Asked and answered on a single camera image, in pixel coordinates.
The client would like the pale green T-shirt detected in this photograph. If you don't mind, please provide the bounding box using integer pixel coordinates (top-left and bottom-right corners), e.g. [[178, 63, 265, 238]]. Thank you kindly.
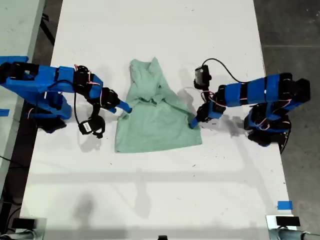
[[114, 56, 203, 154]]

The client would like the short blue tape strip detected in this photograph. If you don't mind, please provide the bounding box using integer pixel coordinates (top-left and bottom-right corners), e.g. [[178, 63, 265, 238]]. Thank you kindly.
[[277, 200, 293, 211]]

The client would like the pale side table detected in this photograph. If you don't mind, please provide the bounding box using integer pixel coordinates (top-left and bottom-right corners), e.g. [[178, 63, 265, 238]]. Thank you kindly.
[[0, 0, 46, 191]]

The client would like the black camera stalk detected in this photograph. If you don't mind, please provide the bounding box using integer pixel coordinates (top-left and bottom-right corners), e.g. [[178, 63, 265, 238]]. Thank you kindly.
[[89, 103, 101, 121], [203, 87, 214, 101]]

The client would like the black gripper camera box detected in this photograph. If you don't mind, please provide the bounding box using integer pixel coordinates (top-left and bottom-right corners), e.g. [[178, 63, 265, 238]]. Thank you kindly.
[[193, 64, 212, 90], [78, 117, 106, 139]]

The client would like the black camera cable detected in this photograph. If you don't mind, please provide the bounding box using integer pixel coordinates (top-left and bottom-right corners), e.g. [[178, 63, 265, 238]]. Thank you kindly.
[[46, 79, 82, 127], [202, 58, 251, 84]]

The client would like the black floor cable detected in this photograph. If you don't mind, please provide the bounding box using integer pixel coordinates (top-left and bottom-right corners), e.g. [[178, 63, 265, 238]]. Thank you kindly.
[[0, 155, 16, 166]]

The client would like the silver metal bracket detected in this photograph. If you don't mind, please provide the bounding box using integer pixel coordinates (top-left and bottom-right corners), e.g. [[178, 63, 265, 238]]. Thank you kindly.
[[19, 217, 48, 240], [265, 214, 305, 240]]

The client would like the black box on silver bracket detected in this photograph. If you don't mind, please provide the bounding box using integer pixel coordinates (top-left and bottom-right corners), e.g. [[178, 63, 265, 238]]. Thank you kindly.
[[276, 216, 301, 227], [12, 218, 38, 229]]

